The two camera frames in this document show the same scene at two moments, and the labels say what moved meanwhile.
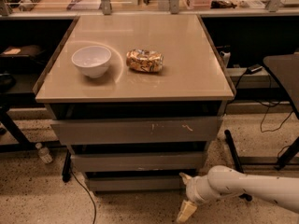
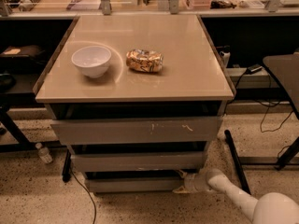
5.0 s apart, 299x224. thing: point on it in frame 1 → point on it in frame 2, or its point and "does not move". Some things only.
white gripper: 192,189 → 189,182
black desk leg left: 67,167 does not move
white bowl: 92,60 does not move
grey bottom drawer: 135,184 does not move
